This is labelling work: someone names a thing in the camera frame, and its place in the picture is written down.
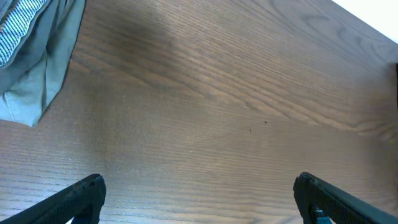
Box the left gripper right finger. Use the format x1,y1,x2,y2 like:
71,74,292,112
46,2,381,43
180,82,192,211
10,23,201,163
293,172,397,224

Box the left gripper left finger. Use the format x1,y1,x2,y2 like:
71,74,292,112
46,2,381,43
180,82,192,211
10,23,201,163
1,174,106,224

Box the folded grey shorts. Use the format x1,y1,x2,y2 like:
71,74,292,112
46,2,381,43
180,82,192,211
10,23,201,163
1,0,50,68

